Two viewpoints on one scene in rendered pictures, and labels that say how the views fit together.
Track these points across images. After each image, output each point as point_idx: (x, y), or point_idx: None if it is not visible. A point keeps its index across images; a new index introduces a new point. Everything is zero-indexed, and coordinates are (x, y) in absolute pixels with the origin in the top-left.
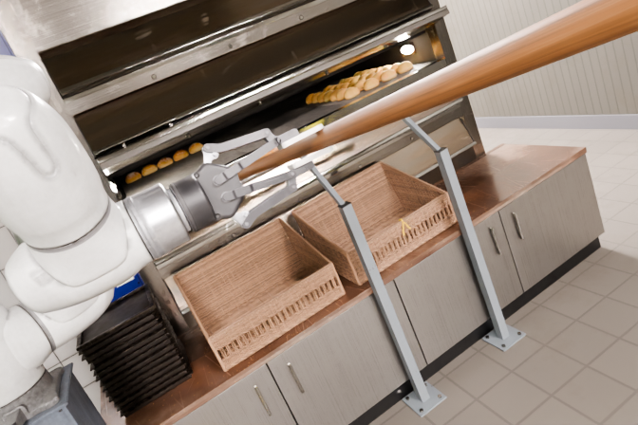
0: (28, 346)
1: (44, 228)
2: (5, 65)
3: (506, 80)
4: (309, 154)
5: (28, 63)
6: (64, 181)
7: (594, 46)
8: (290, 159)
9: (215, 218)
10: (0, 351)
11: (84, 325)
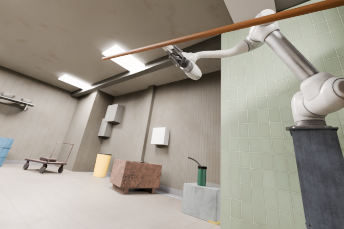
0: (298, 106)
1: None
2: None
3: (128, 54)
4: (175, 43)
5: (258, 13)
6: None
7: (122, 55)
8: (188, 41)
9: (178, 65)
10: (293, 104)
11: (317, 106)
